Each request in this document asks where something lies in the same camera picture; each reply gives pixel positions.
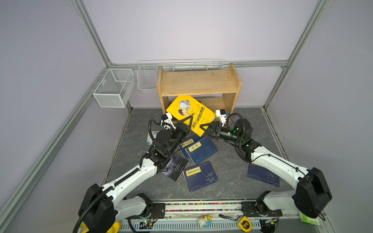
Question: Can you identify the aluminium rail with cable duct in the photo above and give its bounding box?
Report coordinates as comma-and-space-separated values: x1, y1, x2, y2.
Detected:
75, 197, 336, 233

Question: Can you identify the dark wolf cover book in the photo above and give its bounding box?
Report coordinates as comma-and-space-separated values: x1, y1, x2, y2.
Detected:
161, 154, 188, 182

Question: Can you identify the green white small box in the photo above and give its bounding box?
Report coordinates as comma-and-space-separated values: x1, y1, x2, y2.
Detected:
300, 213, 320, 226

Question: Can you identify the blue folder rear left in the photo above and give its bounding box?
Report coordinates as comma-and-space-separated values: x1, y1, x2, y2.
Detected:
181, 135, 201, 160

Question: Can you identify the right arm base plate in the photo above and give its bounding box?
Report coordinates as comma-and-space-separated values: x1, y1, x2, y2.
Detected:
241, 201, 283, 217

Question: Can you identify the small colourful toy figure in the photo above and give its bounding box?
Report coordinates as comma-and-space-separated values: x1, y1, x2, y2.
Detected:
198, 215, 212, 228

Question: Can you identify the blue folder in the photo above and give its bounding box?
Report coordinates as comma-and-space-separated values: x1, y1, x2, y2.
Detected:
182, 136, 218, 165
247, 163, 280, 186
181, 135, 201, 160
183, 161, 219, 193

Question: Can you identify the blue folder front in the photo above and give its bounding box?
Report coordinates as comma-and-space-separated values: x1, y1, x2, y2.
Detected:
183, 161, 219, 193

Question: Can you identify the blue folder centre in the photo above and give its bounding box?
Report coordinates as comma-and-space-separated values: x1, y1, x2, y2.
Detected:
182, 136, 218, 165

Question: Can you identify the white tissue pack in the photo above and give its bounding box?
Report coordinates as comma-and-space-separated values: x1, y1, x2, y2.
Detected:
147, 131, 159, 146

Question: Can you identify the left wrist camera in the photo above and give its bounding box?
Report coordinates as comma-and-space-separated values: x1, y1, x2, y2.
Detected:
160, 113, 176, 130

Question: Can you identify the white wire rack basket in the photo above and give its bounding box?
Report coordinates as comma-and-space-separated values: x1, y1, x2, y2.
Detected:
137, 59, 224, 92

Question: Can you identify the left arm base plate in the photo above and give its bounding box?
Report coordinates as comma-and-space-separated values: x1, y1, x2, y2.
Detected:
139, 203, 166, 219

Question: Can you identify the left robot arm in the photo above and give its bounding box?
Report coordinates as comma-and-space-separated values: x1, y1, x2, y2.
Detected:
72, 116, 193, 233

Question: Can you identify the blue folder right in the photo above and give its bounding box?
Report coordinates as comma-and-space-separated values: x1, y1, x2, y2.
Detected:
247, 163, 280, 186

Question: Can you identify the white mesh box basket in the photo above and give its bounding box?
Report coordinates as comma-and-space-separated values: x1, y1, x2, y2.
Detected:
93, 69, 135, 108

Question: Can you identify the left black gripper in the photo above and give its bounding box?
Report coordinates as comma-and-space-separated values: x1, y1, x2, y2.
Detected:
166, 116, 193, 155

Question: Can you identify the yellow banana toy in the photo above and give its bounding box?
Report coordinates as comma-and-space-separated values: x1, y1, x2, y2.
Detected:
79, 221, 121, 233

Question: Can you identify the yellow cartoon cover book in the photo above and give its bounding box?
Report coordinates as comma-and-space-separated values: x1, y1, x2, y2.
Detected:
166, 95, 216, 137

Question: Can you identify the wooden two-tier shelf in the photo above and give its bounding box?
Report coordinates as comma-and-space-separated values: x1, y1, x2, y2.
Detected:
157, 63, 242, 113

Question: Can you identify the yellow tape measure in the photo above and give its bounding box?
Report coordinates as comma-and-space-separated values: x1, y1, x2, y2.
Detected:
238, 216, 253, 233

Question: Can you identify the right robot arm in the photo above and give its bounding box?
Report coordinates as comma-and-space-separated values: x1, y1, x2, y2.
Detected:
200, 113, 332, 218

